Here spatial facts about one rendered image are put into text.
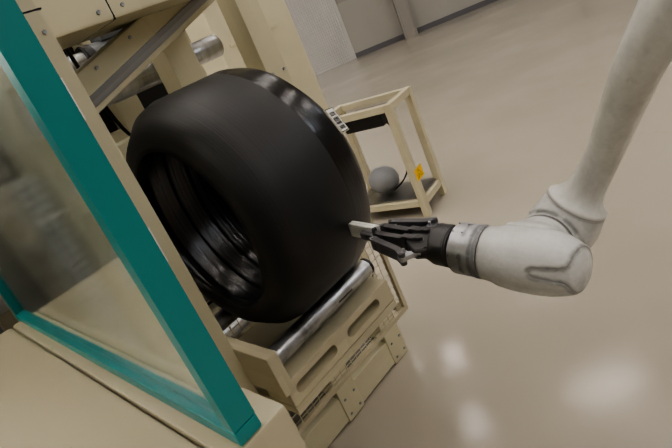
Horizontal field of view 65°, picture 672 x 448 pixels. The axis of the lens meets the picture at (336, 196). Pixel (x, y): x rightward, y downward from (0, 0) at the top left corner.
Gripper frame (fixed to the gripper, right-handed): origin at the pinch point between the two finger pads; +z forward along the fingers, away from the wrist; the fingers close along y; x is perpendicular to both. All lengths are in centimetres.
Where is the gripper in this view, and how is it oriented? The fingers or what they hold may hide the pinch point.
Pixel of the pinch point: (365, 230)
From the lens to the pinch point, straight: 104.8
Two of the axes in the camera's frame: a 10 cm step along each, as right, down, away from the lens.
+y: -6.2, 5.0, -6.1
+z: -7.4, -0.9, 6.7
